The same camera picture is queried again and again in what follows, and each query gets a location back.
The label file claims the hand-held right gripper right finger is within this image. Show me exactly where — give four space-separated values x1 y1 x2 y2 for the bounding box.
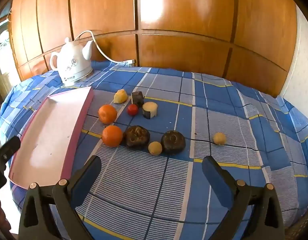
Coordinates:
202 155 285 240

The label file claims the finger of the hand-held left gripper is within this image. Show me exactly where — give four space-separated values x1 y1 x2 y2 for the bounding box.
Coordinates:
0 136 21 161

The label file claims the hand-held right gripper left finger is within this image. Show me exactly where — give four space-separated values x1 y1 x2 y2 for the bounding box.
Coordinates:
18 155 102 240

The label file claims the tan longan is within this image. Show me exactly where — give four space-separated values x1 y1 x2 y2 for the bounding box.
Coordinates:
148 141 162 155
213 132 227 145

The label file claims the pink cardboard box tray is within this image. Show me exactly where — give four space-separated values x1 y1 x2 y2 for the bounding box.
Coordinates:
8 86 95 190

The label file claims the orange mandarin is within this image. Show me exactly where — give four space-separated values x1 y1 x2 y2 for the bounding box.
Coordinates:
98 104 117 125
102 125 123 147

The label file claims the dark brown water chestnut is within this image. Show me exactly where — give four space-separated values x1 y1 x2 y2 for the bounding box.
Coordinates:
161 130 186 155
124 125 151 150

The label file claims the yellow peeled chunk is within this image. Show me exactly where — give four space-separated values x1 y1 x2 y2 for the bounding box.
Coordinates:
113 89 128 104

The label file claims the dark purple sugarcane piece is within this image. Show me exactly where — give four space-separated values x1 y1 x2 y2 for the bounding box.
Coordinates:
131 91 144 107

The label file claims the person's left hand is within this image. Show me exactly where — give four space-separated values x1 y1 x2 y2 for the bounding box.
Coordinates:
0 195 12 240

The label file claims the blue plaid tablecloth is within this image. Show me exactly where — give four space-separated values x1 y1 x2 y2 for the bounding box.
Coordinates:
0 60 308 240

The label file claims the white ceramic electric kettle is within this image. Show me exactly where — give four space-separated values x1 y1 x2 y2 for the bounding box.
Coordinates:
50 37 94 87

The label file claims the white kettle power cord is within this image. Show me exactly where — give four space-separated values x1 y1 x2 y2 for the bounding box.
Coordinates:
74 30 131 64

